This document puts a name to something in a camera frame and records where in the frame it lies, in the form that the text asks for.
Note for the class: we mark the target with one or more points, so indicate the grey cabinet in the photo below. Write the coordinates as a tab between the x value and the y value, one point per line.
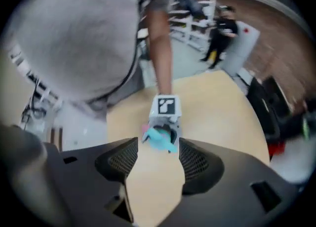
243	46

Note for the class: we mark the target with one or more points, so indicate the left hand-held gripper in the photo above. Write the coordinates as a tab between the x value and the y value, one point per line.
165	107

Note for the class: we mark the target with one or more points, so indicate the light blue cloth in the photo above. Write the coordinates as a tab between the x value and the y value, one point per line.
160	144

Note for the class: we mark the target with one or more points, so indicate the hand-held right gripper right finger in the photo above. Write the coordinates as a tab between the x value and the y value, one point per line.
222	196

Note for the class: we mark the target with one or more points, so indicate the black office chair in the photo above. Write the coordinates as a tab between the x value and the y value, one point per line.
269	107

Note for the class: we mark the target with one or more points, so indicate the grey t-shirt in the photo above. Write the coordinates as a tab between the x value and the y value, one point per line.
74	36

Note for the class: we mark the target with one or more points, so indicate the white shelving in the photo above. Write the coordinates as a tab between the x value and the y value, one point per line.
192	28

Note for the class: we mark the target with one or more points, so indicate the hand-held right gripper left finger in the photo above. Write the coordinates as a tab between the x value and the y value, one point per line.
86	191

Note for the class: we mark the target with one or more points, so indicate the person's left forearm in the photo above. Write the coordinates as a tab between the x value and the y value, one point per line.
161	60

